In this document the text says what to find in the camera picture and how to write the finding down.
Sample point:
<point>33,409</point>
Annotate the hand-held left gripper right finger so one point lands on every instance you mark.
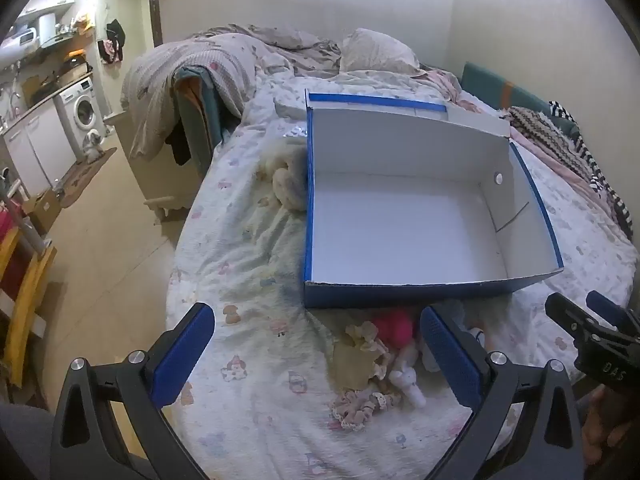
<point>450,360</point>

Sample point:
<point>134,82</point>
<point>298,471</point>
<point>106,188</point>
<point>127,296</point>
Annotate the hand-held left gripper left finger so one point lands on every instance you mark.
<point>182,355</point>

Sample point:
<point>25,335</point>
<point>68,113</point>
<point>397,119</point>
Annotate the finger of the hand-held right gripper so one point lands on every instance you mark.
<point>570,317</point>
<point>612,312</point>

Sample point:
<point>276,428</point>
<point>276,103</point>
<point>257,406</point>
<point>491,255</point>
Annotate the cream lace scrunchie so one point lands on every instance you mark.
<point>362,332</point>

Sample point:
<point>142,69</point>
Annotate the blue and white cardboard box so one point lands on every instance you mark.
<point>400,220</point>

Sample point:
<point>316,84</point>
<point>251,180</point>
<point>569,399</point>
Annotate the cream fuzzy plush toy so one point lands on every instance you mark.
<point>287,180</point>

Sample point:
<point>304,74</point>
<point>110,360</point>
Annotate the person's right hand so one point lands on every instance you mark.
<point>602,425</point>

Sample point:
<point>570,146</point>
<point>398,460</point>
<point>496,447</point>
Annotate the white bunny plush toy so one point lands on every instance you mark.
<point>407,377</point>

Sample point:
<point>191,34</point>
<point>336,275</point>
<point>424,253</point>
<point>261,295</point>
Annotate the pink plush toy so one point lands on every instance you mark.
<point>395,325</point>

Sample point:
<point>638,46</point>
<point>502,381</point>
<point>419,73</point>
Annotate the beige fabric piece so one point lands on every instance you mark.
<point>352,367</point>

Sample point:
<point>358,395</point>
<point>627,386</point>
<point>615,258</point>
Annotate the black and white striped cloth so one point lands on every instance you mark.
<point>595,170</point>

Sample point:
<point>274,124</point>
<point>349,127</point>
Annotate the yellow wooden chair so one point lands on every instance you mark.
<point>25,300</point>

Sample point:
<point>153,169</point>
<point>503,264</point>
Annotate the white bed footboard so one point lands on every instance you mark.
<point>155,180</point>

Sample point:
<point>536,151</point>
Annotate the knitted zigzag blanket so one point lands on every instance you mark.
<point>540,127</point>

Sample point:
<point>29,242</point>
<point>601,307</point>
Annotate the small brown cardboard box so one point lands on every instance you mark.
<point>45,207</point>

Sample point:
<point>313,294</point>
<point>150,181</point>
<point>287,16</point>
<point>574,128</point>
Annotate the brown door mat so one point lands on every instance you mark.
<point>85,177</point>

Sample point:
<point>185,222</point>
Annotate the dark cloth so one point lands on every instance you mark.
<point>179,145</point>

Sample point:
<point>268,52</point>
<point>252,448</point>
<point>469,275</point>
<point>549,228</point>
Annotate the grey and white cat figure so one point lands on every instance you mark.
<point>92,145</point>

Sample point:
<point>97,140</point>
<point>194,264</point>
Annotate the teal cloth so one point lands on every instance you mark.
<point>207,110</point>

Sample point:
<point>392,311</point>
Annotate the white kitchen cabinet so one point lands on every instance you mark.
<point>35,145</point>

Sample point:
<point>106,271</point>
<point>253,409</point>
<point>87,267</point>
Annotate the white washing machine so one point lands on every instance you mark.
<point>82,107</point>

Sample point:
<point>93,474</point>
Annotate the grey checked duvet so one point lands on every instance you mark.
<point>200,60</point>

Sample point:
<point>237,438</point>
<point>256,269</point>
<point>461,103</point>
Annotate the cream patterned pillow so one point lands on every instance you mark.
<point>375,52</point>

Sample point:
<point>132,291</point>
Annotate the hanging dark clothes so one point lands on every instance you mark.
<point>114,40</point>

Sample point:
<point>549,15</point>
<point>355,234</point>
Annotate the white water heater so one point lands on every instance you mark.
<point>46,25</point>

